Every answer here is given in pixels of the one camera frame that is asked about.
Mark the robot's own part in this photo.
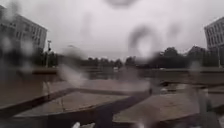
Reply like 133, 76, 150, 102
71, 121, 82, 128

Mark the row of dark trees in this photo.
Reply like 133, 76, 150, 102
31, 45, 221, 70

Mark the grey office building with windows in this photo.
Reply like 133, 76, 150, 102
203, 16, 224, 68

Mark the pale multi-storey building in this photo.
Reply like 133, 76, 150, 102
0, 4, 48, 66

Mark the wet paved plaza ground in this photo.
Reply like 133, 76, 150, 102
0, 68, 224, 128

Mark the pole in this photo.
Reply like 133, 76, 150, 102
46, 39, 53, 68

